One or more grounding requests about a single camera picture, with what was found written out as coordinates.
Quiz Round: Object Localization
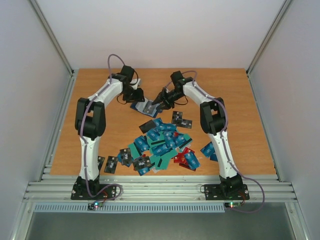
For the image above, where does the blue card top of pile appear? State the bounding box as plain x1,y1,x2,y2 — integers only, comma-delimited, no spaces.
153,118,167,131

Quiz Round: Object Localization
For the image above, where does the plain black card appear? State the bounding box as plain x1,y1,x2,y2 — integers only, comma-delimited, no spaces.
139,120,157,134

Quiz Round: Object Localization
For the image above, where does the teal card with stripe bottom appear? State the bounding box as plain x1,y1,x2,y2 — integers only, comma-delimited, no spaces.
155,156,171,170

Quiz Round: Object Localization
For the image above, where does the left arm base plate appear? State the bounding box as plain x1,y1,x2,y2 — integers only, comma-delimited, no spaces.
70,183,118,201

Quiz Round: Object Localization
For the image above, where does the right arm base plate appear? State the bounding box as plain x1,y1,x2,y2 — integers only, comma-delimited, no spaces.
204,184,250,201

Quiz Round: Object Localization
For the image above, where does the controller board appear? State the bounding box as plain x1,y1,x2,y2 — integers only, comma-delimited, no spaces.
87,202,104,211
224,201,243,209

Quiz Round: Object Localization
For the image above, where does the red card bottom right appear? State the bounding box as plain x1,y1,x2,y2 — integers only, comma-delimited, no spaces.
173,147,195,169

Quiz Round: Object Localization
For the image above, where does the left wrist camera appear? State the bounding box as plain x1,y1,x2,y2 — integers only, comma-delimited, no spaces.
129,78,141,90

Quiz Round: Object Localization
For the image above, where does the aluminium rail frame front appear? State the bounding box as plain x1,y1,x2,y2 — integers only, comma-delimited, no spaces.
23,174,298,203

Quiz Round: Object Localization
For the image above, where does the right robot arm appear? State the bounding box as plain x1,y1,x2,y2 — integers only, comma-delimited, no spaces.
152,71,243,200

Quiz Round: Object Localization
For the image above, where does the left controller board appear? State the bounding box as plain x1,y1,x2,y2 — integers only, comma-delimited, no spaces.
87,202,104,211

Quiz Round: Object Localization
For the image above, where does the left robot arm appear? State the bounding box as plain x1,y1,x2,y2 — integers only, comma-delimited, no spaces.
72,65,145,199

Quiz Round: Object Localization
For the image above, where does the dark blue card holder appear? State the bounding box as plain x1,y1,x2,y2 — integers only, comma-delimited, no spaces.
130,98,163,118

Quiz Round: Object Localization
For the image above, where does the blue card right lower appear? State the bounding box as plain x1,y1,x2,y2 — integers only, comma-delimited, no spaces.
209,153,218,162

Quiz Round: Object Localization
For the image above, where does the blue card of pile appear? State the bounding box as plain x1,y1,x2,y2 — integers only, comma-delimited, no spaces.
153,118,167,131
137,167,150,176

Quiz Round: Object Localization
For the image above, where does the black vip card on red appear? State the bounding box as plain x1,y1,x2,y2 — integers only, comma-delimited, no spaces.
132,156,151,171

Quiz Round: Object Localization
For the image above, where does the blue card right upper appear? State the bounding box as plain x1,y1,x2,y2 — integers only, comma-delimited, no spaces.
200,142,215,158

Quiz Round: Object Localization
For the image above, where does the grey slotted cable duct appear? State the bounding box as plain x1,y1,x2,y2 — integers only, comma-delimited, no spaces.
34,202,225,214

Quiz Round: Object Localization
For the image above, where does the blue card bottom of pile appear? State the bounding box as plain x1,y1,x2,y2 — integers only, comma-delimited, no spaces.
137,167,150,176

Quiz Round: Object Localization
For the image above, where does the right controller board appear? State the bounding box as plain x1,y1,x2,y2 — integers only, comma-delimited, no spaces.
224,201,243,209

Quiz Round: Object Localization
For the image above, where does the large teal card centre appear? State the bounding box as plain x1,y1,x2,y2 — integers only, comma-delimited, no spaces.
146,134,174,156

